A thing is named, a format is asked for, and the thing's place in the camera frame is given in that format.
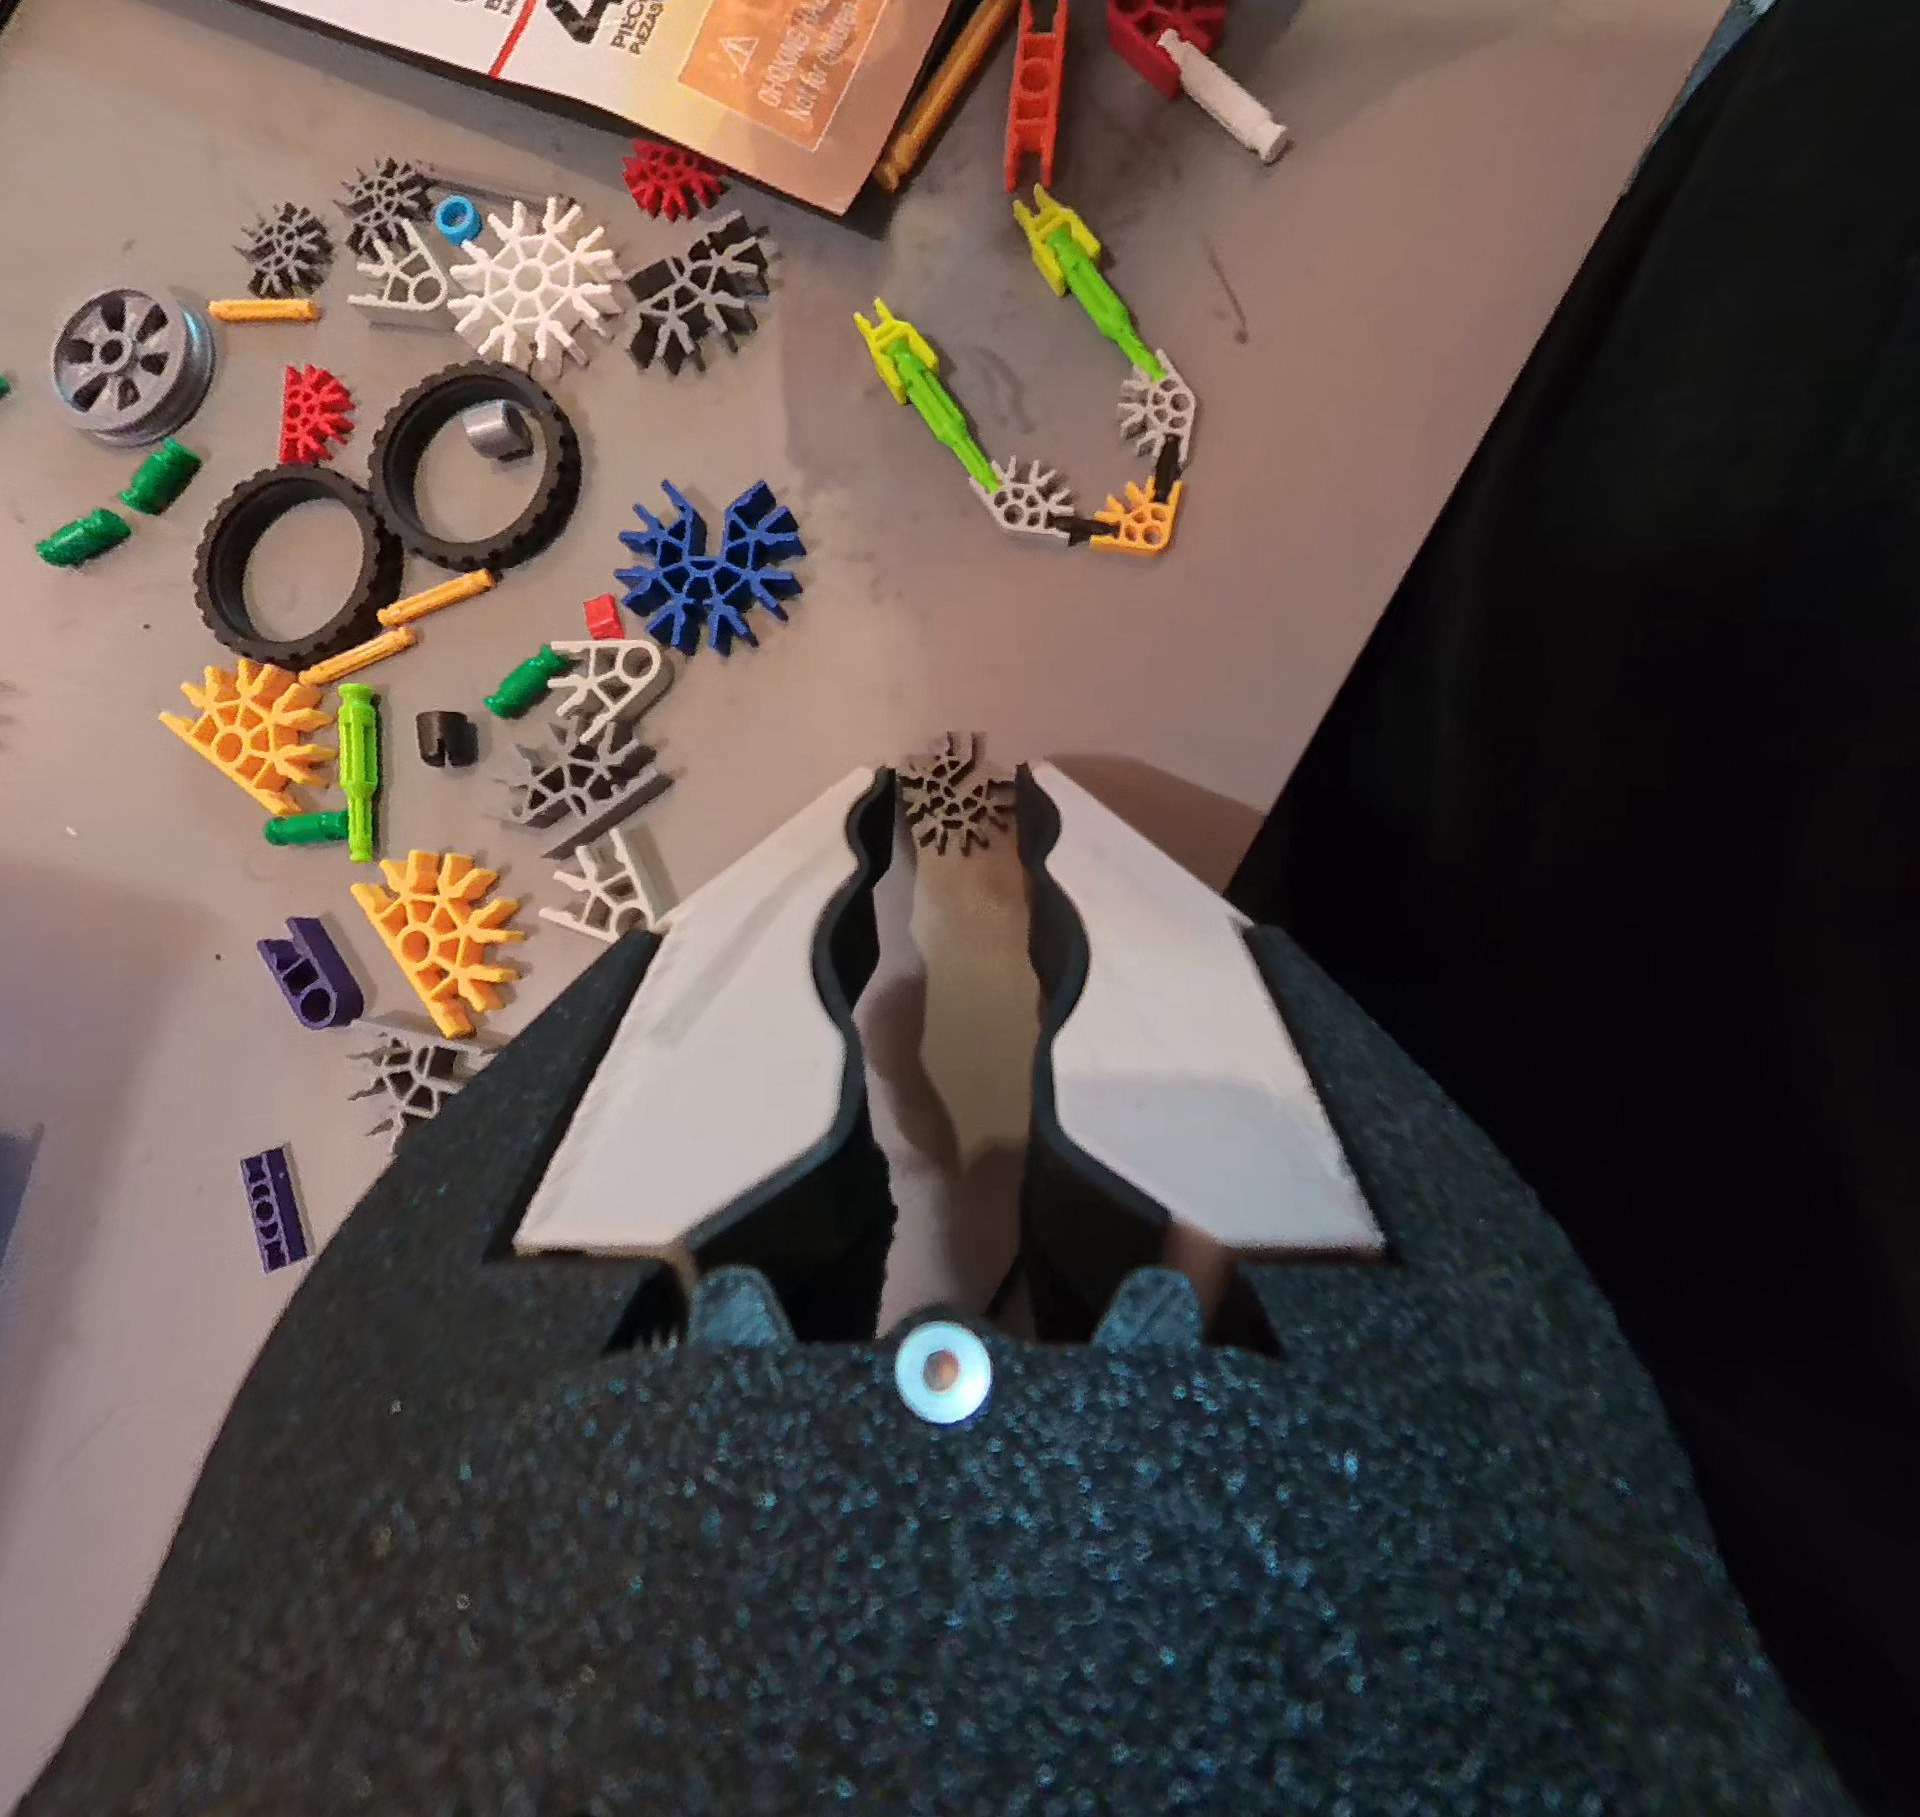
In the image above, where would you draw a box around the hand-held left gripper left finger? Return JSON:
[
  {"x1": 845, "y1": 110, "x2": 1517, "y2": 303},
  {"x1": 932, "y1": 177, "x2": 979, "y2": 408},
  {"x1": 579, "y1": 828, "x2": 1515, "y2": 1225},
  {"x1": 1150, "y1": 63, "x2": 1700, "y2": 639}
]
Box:
[{"x1": 507, "y1": 759, "x2": 896, "y2": 1276}]

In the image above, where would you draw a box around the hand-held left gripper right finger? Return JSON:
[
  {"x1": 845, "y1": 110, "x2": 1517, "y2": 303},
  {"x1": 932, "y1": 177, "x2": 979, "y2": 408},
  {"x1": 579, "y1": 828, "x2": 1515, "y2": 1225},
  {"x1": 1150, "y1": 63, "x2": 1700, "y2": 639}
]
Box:
[{"x1": 1017, "y1": 759, "x2": 1387, "y2": 1275}]

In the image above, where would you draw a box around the light grey fan connector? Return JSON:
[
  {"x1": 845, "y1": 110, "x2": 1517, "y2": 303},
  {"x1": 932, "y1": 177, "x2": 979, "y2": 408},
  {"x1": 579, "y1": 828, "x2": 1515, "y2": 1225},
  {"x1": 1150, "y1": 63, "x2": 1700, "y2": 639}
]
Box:
[
  {"x1": 537, "y1": 828, "x2": 671, "y2": 943},
  {"x1": 345, "y1": 228, "x2": 457, "y2": 330},
  {"x1": 551, "y1": 639, "x2": 667, "y2": 746}
]

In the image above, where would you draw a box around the dark grey connector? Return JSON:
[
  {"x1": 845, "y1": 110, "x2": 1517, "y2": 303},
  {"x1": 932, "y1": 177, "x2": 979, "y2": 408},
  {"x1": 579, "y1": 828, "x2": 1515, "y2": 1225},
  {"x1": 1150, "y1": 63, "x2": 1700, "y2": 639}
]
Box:
[
  {"x1": 345, "y1": 1027, "x2": 491, "y2": 1156},
  {"x1": 496, "y1": 726, "x2": 671, "y2": 858}
]

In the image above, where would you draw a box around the yellow half connector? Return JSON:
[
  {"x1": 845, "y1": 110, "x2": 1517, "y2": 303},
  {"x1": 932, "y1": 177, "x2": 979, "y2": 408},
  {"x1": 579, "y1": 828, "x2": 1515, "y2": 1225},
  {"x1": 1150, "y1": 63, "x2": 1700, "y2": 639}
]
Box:
[
  {"x1": 351, "y1": 845, "x2": 530, "y2": 1044},
  {"x1": 160, "y1": 657, "x2": 341, "y2": 816}
]

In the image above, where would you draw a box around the purple clip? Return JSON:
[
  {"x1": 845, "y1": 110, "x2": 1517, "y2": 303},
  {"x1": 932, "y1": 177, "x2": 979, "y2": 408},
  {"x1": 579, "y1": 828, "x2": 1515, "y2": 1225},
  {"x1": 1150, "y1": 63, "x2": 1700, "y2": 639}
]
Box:
[{"x1": 259, "y1": 915, "x2": 365, "y2": 1034}]

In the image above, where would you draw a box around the purple flat piece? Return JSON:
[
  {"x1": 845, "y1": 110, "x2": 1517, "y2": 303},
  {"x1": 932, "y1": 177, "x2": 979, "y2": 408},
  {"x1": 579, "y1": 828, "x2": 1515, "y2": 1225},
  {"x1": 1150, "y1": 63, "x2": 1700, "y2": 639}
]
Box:
[{"x1": 234, "y1": 1147, "x2": 311, "y2": 1275}]

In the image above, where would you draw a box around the lime green rod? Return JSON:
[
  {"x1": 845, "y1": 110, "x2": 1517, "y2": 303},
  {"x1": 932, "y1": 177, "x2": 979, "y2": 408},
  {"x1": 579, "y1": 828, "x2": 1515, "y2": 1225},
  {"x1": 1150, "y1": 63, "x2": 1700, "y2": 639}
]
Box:
[{"x1": 331, "y1": 680, "x2": 384, "y2": 866}]

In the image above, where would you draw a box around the blue connector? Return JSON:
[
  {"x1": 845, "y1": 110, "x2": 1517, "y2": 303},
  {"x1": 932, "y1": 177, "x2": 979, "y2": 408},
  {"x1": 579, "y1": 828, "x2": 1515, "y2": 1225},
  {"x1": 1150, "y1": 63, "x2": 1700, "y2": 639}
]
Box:
[{"x1": 613, "y1": 480, "x2": 813, "y2": 657}]

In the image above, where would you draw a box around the black tyre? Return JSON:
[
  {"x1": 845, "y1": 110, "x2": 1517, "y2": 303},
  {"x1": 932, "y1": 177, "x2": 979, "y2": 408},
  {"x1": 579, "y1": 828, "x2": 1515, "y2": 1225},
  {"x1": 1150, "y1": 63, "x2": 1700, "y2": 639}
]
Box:
[
  {"x1": 365, "y1": 358, "x2": 583, "y2": 575},
  {"x1": 190, "y1": 463, "x2": 403, "y2": 667}
]

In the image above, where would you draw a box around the red half connector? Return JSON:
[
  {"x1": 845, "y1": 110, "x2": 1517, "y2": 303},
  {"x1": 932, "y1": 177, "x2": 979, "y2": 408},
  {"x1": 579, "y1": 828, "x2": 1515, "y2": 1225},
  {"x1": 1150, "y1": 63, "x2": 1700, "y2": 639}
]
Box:
[{"x1": 278, "y1": 364, "x2": 358, "y2": 468}]

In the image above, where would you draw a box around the large black connector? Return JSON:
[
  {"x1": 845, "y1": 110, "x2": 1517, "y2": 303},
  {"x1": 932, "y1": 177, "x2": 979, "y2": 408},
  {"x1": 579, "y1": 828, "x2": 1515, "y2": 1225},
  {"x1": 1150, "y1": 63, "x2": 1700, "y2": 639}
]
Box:
[{"x1": 622, "y1": 212, "x2": 778, "y2": 377}]

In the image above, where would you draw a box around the white snowflake connector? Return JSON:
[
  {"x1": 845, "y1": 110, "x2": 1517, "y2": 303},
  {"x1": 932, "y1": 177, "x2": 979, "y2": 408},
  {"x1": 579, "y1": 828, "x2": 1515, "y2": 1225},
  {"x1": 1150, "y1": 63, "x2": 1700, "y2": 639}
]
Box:
[{"x1": 446, "y1": 197, "x2": 625, "y2": 377}]

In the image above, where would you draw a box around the small red snowflake connector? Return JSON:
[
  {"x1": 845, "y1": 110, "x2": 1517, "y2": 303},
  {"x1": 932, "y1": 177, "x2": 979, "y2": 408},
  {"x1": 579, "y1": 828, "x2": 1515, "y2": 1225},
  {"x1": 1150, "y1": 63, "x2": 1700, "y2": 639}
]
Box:
[{"x1": 622, "y1": 141, "x2": 730, "y2": 222}]

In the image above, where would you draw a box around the grey wheel hub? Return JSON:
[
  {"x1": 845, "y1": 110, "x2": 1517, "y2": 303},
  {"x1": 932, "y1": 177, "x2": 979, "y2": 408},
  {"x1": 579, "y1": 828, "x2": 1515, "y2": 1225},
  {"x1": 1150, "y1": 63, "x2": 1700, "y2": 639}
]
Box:
[{"x1": 45, "y1": 290, "x2": 214, "y2": 447}]

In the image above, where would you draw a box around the small dark snowflake connector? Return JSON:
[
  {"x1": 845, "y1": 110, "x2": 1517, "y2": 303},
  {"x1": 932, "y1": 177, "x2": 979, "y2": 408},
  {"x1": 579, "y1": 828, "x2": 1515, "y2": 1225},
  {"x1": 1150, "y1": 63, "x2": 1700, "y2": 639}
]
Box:
[
  {"x1": 234, "y1": 203, "x2": 331, "y2": 303},
  {"x1": 331, "y1": 152, "x2": 446, "y2": 262}
]

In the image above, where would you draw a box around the orange ladder piece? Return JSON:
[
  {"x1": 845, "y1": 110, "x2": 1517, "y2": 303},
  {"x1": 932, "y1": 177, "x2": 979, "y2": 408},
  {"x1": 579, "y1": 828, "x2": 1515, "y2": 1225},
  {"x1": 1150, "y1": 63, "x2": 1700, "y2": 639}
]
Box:
[{"x1": 999, "y1": 0, "x2": 1073, "y2": 197}]

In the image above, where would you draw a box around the long yellow rod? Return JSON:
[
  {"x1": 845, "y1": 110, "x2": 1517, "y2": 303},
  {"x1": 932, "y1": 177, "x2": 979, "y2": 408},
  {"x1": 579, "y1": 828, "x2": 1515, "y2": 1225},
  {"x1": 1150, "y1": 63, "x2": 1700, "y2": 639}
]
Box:
[{"x1": 870, "y1": 0, "x2": 1090, "y2": 197}]

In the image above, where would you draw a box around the red connector with white rod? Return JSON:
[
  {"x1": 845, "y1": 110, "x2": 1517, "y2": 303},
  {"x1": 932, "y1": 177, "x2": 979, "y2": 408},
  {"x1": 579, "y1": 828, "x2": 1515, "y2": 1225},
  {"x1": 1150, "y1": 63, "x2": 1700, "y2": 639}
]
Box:
[{"x1": 1103, "y1": 0, "x2": 1294, "y2": 171}]

